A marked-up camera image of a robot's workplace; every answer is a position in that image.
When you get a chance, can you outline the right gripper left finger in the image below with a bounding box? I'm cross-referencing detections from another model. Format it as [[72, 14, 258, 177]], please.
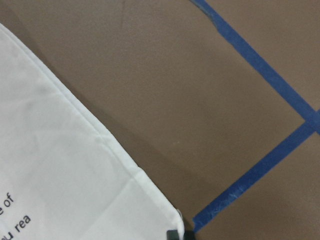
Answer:
[[166, 230, 179, 240]]

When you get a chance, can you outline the white long-sleeve printed shirt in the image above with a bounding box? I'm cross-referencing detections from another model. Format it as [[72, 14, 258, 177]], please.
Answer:
[[0, 26, 185, 240]]

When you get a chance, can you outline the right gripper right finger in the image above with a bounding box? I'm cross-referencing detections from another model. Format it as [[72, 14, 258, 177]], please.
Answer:
[[183, 230, 196, 240]]

